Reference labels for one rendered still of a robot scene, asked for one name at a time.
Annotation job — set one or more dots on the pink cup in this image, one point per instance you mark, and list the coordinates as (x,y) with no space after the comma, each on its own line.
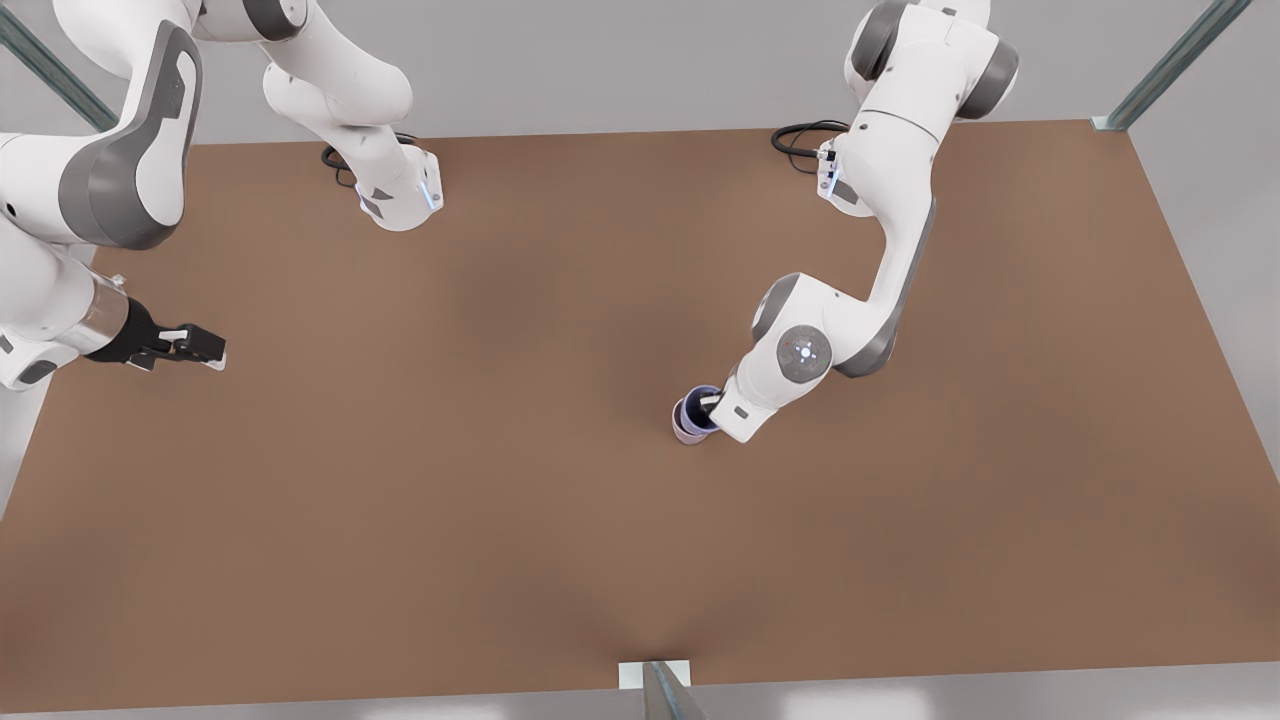
(685,431)

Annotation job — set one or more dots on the silver frame post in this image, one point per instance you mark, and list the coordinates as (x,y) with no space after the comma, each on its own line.
(660,690)
(1170,65)
(55,70)

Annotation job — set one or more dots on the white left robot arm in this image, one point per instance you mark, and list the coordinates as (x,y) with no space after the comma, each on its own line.
(890,170)

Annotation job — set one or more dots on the purple cup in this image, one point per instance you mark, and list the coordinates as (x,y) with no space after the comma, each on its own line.
(690,412)

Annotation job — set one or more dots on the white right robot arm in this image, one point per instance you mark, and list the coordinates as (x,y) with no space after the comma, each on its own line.
(120,170)

